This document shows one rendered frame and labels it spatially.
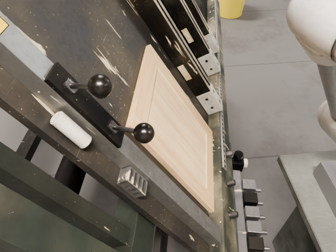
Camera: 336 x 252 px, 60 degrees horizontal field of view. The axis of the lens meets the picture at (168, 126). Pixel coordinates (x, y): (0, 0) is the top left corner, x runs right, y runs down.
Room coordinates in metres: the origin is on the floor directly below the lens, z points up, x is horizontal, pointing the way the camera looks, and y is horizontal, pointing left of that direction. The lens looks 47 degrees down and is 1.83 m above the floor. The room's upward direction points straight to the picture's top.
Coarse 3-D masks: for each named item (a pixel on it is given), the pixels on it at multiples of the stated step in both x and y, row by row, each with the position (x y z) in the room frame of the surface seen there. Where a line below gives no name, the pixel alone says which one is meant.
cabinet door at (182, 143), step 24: (144, 72) 0.71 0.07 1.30; (168, 72) 0.84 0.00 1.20; (144, 96) 0.62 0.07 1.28; (168, 96) 0.74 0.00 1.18; (144, 120) 0.54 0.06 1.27; (168, 120) 0.64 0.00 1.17; (192, 120) 0.76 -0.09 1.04; (144, 144) 0.49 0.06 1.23; (168, 144) 0.55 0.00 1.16; (192, 144) 0.65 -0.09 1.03; (168, 168) 0.48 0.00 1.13; (192, 168) 0.55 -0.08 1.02; (192, 192) 0.47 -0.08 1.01
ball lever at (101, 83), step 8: (64, 80) 0.41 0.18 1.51; (72, 80) 0.41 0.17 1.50; (88, 80) 0.35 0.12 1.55; (96, 80) 0.34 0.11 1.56; (104, 80) 0.35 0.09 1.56; (72, 88) 0.40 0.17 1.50; (80, 88) 0.38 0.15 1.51; (88, 88) 0.34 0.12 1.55; (96, 88) 0.33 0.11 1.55; (104, 88) 0.34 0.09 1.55; (96, 96) 0.33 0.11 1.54; (104, 96) 0.34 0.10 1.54
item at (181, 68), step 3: (177, 66) 0.96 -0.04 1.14; (180, 66) 0.96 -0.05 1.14; (183, 66) 0.96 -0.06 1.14; (180, 69) 0.96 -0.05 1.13; (183, 69) 0.96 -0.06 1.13; (180, 72) 0.96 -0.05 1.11; (183, 72) 0.96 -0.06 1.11; (186, 72) 0.96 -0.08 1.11; (183, 75) 0.96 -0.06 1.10; (186, 75) 0.96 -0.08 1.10; (189, 75) 0.96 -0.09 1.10; (186, 78) 0.96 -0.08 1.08; (189, 78) 0.96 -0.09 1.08
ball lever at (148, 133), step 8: (112, 120) 0.41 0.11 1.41; (112, 128) 0.39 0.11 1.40; (120, 128) 0.38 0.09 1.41; (128, 128) 0.37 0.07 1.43; (136, 128) 0.34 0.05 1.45; (144, 128) 0.34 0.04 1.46; (152, 128) 0.35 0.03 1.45; (136, 136) 0.33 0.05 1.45; (144, 136) 0.33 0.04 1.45; (152, 136) 0.34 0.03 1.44
